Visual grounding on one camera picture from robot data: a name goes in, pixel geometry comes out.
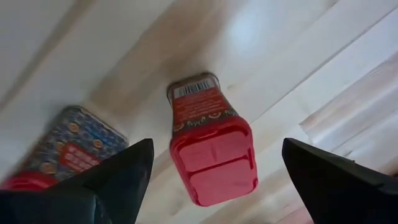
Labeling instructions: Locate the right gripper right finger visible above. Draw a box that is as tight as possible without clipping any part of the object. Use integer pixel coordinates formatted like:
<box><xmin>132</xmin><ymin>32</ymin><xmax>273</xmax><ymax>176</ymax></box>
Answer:
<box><xmin>281</xmin><ymin>138</ymin><xmax>398</xmax><ymax>224</ymax></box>

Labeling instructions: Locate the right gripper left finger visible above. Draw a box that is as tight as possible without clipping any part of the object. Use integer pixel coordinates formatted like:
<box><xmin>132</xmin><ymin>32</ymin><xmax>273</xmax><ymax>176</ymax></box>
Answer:
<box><xmin>0</xmin><ymin>138</ymin><xmax>155</xmax><ymax>224</ymax></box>

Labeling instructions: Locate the smoked paprika red lid tin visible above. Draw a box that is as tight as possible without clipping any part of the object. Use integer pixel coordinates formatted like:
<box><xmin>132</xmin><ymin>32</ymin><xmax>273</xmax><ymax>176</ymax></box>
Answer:
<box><xmin>166</xmin><ymin>72</ymin><xmax>259</xmax><ymax>208</ymax></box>
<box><xmin>0</xmin><ymin>105</ymin><xmax>130</xmax><ymax>191</ymax></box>

